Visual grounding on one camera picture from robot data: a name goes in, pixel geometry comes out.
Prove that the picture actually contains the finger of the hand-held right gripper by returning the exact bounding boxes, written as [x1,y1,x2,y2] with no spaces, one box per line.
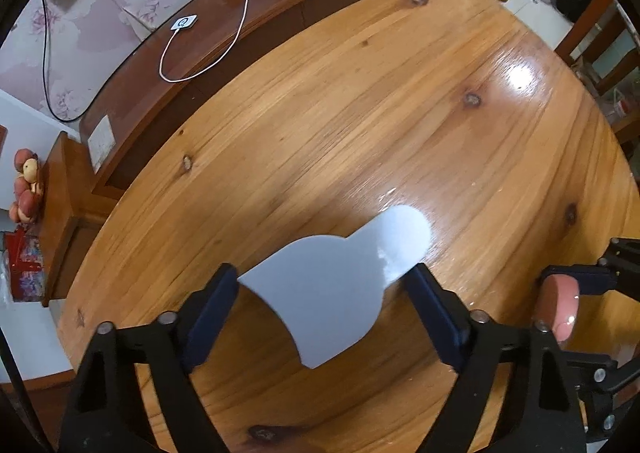
[560,348,640,445]
[540,237,640,302]

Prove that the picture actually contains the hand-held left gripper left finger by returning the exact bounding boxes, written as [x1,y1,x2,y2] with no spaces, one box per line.
[59,262,240,453]

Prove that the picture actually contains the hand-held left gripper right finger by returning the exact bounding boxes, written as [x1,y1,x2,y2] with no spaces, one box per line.
[404,262,587,453]

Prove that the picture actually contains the pink round packet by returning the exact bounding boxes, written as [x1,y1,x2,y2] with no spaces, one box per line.
[536,273,581,345]

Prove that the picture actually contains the red patterned box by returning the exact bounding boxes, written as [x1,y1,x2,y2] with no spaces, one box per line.
[0,228,47,303]

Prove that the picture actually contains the wooden side cabinet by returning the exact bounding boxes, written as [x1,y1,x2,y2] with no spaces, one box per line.
[37,130,119,309]

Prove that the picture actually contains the pile of red fruits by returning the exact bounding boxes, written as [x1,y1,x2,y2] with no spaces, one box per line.
[10,148,47,225]

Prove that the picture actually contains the wooden chair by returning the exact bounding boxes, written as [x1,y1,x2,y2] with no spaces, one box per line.
[552,0,640,100]

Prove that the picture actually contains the white low cabinet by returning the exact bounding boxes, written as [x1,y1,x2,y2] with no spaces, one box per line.
[502,0,576,52]

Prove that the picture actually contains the white charging cable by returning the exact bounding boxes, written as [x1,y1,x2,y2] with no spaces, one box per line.
[159,0,250,83]

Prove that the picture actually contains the long black television cable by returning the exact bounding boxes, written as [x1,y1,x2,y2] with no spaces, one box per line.
[40,0,97,123]

